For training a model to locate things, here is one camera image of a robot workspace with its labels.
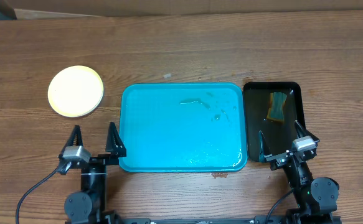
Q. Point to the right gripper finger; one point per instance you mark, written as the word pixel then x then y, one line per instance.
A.
pixel 264 150
pixel 302 132

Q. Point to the black rectangular water tray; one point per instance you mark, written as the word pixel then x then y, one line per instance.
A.
pixel 279 136

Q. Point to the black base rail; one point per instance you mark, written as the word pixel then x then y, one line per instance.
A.
pixel 255 220

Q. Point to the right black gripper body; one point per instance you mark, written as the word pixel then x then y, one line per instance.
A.
pixel 287 156

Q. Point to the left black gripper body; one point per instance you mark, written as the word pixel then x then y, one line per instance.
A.
pixel 106 160

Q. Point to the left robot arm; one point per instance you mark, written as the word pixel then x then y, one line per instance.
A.
pixel 88 205

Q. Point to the small tape piece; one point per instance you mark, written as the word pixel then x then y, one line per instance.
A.
pixel 168 75

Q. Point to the light green plate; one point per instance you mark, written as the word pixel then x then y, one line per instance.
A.
pixel 75 91

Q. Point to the teal plastic tray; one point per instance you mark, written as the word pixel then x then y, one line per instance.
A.
pixel 183 127

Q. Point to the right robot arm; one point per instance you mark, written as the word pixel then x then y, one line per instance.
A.
pixel 316 197

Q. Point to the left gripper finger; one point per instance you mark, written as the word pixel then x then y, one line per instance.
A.
pixel 114 144
pixel 75 138

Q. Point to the yellow green scrub sponge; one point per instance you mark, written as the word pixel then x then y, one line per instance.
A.
pixel 276 107

